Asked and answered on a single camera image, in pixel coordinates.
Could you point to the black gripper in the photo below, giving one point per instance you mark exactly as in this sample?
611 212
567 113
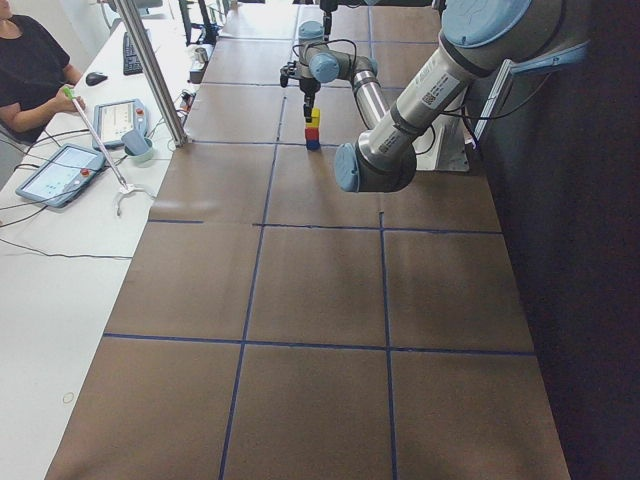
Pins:
327 6
308 88

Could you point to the yellow wooden block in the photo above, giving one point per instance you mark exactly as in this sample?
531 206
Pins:
314 120

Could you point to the red wooden block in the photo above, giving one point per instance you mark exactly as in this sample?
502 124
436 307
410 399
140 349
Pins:
311 134

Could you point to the blue wooden block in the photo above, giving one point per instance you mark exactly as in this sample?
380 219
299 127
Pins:
312 145

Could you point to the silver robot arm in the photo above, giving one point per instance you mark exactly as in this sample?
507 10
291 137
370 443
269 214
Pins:
476 37

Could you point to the metal cup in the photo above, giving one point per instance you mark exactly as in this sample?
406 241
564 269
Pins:
202 53

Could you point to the orange black connector board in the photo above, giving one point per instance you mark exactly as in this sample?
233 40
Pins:
186 100

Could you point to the light blue tape roll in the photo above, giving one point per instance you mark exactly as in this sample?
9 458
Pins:
137 147

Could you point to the black computer keyboard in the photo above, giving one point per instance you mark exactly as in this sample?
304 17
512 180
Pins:
131 63

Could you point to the far teach pendant tablet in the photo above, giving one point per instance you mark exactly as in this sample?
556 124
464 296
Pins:
113 120

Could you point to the teach pendant tablet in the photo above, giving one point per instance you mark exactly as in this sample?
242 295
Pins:
63 176
113 120

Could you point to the long grabber stick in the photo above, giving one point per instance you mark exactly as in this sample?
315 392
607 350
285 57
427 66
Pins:
126 189

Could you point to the black computer mouse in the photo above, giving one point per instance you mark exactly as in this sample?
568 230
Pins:
95 78

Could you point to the near teach pendant tablet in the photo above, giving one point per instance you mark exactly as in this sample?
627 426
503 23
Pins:
63 176

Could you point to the seated person black shirt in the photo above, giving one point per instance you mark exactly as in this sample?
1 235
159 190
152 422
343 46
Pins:
35 70

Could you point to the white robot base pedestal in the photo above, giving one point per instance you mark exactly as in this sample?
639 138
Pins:
442 146

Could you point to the aluminium frame post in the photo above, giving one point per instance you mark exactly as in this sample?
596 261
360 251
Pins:
129 14

